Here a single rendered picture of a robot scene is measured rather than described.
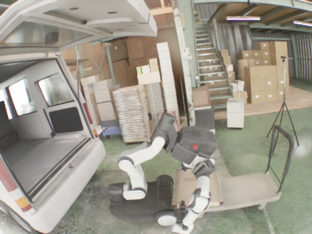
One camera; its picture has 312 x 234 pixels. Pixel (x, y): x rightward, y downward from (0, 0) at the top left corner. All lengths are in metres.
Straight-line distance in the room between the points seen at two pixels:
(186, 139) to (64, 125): 1.81
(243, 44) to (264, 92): 2.71
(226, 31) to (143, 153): 6.11
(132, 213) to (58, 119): 1.66
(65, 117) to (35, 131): 0.85
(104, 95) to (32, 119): 2.29
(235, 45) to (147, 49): 3.61
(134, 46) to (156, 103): 4.31
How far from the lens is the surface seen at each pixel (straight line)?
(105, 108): 4.63
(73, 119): 2.33
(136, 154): 1.33
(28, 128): 3.19
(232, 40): 6.79
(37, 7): 0.86
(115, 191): 1.62
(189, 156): 1.27
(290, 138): 1.36
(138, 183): 1.51
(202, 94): 2.84
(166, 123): 1.20
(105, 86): 4.49
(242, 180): 1.73
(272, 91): 5.00
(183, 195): 1.41
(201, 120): 2.95
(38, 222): 1.52
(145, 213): 1.55
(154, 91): 3.18
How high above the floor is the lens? 1.35
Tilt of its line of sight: 18 degrees down
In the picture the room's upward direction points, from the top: 10 degrees counter-clockwise
